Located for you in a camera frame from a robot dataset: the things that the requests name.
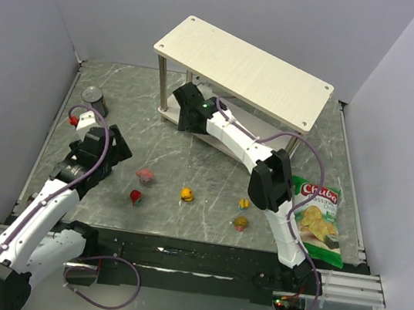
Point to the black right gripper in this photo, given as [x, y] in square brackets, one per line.
[183, 94]

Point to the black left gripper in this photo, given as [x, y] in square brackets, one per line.
[116, 145]

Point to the pink round toy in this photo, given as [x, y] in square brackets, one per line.
[145, 175]

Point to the yellow duck burger toy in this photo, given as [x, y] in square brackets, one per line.
[187, 194]

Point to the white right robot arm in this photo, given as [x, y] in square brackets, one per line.
[270, 186]

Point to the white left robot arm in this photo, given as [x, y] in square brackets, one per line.
[24, 259]

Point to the two-tier white wooden shelf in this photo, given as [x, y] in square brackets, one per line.
[249, 74]

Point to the red cherry toy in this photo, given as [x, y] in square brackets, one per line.
[135, 197]

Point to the small dark metal can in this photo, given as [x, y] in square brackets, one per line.
[93, 96]

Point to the small yellow blue toy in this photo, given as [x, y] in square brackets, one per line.
[244, 204]

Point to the brown snack packet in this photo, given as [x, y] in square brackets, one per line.
[31, 199]

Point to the olive brown pink toy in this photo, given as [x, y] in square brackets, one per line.
[240, 223]

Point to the green cassava chips bag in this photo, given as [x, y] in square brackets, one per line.
[317, 225]

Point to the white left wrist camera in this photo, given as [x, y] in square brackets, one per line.
[86, 121]

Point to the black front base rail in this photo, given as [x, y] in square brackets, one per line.
[130, 258]

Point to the aluminium frame rail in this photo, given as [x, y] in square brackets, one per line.
[353, 289]

